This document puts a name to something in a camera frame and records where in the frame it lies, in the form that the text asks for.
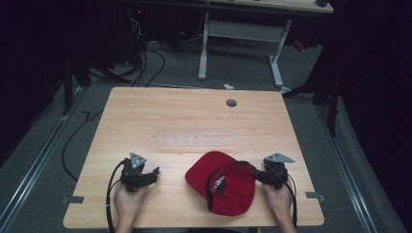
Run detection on black stand leg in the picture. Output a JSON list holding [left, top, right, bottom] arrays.
[[60, 57, 92, 117], [281, 76, 341, 137]]

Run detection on person's right hand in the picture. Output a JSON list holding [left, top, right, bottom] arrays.
[[261, 182, 294, 225]]

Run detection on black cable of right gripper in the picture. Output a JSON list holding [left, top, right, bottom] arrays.
[[281, 173, 298, 229]]

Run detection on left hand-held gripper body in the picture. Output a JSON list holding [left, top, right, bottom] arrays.
[[120, 151, 154, 194]]

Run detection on black floor cable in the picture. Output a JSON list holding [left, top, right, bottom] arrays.
[[61, 110, 105, 183]]

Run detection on metal floor rail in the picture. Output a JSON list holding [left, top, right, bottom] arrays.
[[315, 103, 380, 233], [0, 86, 86, 231]]

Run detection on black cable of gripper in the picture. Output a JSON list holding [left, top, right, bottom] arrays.
[[281, 173, 298, 229], [105, 158, 128, 233]]

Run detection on white metal desk frame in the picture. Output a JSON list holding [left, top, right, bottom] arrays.
[[197, 12, 293, 88]]

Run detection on bundle of black cables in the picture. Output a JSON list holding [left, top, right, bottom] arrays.
[[122, 16, 166, 88]]

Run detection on light wooden desk top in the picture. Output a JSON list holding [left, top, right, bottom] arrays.
[[207, 0, 334, 15]]

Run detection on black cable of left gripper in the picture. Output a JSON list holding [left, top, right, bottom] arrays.
[[105, 158, 128, 233]]

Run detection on red baseball cap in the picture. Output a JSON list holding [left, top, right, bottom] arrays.
[[185, 150, 257, 217]]

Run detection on grey tape strip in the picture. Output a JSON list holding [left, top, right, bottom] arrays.
[[61, 195, 86, 206], [305, 191, 326, 202]]

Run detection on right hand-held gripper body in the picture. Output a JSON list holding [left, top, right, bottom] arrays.
[[262, 152, 296, 190]]

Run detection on person's left hand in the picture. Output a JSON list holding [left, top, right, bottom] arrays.
[[113, 182, 149, 224]]

